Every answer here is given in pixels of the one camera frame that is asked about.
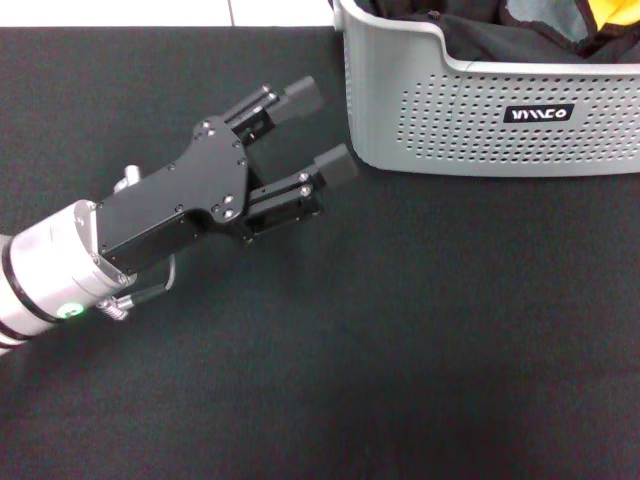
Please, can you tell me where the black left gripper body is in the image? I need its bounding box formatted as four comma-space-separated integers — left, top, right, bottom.
94, 115, 259, 277

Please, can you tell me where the grey perforated storage box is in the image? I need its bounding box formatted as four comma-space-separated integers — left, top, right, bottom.
333, 0, 640, 179

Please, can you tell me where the yellow grey towel black trim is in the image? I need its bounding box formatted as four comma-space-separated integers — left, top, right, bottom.
501, 0, 640, 54

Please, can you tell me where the silver gripper connector stub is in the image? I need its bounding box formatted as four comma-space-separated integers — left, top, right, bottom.
114, 165, 145, 194

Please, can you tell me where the black cloth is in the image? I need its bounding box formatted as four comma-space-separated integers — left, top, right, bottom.
369, 0, 640, 65

